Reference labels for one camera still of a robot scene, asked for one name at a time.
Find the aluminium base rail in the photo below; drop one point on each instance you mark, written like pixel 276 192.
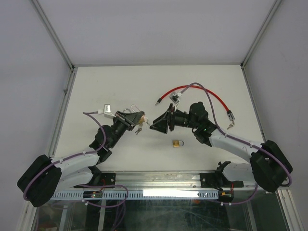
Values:
pixel 158 179

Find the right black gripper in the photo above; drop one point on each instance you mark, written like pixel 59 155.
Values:
pixel 161 123

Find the silver key pair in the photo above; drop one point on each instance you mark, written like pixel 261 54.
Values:
pixel 147 122

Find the white slotted cable duct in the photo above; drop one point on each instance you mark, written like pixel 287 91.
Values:
pixel 147 194

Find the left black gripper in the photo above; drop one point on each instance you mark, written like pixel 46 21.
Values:
pixel 129 120

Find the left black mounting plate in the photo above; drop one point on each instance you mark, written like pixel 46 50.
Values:
pixel 103 179

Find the black mounting plate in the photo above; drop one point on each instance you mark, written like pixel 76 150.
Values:
pixel 103 179
pixel 217 180

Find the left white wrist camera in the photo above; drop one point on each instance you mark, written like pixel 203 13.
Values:
pixel 106 111

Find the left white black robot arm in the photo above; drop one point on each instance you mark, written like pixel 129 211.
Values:
pixel 104 141

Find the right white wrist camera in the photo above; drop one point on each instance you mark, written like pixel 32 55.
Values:
pixel 175 97

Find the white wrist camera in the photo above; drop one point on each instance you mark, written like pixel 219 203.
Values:
pixel 175 97
pixel 106 111

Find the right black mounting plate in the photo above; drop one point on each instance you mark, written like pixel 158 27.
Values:
pixel 217 180

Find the red cable lock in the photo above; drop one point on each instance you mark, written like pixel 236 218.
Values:
pixel 178 89

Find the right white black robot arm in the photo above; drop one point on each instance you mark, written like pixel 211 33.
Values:
pixel 269 167

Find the small brass padlock long shackle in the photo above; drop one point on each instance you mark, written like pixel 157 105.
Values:
pixel 140 115

